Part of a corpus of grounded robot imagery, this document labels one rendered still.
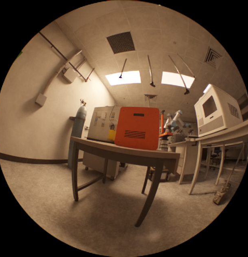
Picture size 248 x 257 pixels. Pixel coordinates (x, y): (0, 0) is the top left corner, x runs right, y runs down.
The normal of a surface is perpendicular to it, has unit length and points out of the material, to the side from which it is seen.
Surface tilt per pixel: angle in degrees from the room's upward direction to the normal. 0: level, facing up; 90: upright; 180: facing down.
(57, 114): 90
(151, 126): 90
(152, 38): 180
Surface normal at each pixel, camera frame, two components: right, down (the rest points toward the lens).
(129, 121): -0.27, -0.24
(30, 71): 0.95, 0.08
